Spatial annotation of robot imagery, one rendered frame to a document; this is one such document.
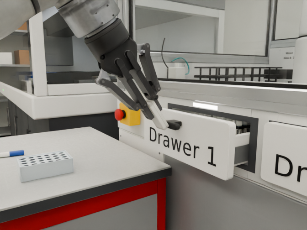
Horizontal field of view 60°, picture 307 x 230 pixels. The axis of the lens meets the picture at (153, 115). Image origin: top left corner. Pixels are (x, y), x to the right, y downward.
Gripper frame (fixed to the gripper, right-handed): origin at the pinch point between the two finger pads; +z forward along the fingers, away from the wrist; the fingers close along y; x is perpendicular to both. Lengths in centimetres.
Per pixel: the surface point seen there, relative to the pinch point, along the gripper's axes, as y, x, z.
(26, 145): -24, 54, 4
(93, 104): 10, 80, 16
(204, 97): 13.0, -0.1, 5.8
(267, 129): 9.4, -17.8, 8.2
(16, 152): -27, 43, 0
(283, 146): 8.1, -21.0, 10.2
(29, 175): -26.9, 20.9, 0.0
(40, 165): -23.8, 20.8, 0.0
